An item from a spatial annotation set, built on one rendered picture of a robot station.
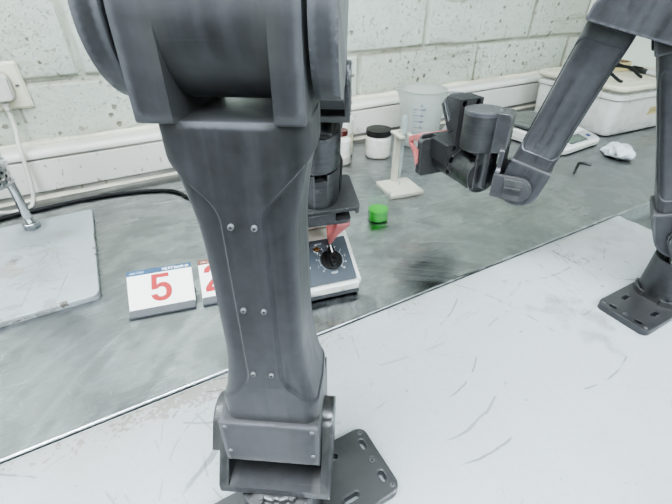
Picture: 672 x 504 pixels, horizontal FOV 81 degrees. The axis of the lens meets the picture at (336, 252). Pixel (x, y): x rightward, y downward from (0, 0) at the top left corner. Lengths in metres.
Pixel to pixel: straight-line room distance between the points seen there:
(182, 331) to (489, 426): 0.40
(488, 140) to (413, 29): 0.72
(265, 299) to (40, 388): 0.43
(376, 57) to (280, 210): 1.08
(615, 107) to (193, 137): 1.35
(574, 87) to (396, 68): 0.75
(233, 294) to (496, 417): 0.36
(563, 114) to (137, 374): 0.63
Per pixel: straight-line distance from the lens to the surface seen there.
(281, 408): 0.27
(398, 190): 0.89
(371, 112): 1.21
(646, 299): 0.73
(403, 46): 1.30
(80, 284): 0.72
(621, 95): 1.45
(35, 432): 0.56
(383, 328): 0.55
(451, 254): 0.71
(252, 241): 0.19
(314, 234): 0.61
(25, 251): 0.86
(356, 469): 0.43
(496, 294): 0.65
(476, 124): 0.63
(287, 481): 0.34
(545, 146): 0.63
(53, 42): 1.02
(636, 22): 0.58
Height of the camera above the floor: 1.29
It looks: 35 degrees down
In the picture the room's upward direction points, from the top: straight up
